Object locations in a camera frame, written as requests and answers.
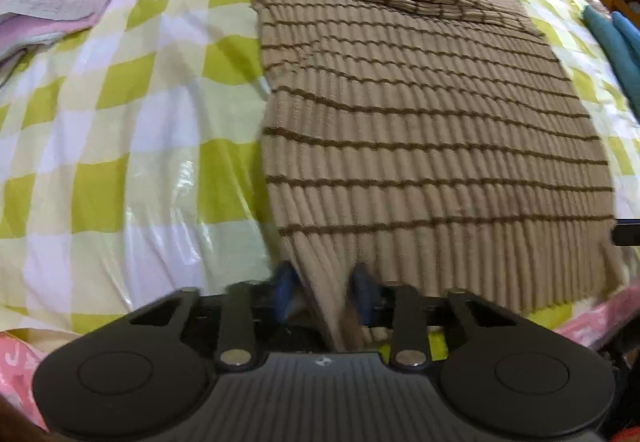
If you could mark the teal folded cloth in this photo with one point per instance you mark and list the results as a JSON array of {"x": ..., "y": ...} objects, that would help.
[{"x": 612, "y": 47}]

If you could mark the tan brown-striped ribbed sweater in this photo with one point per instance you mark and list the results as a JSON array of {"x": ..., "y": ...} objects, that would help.
[{"x": 425, "y": 122}]

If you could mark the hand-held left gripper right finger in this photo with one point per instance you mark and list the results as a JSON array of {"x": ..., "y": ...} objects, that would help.
[{"x": 362, "y": 293}]

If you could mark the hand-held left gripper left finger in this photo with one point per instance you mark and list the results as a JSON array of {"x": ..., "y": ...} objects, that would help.
[{"x": 285, "y": 288}]

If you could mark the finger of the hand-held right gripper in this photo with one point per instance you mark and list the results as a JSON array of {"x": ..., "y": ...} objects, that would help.
[{"x": 627, "y": 232}]

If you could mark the blue ribbed folded cloth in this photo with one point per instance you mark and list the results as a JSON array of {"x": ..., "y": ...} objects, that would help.
[{"x": 631, "y": 34}]

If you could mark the lilac pillow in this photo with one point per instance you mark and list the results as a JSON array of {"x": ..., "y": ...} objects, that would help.
[{"x": 30, "y": 29}]

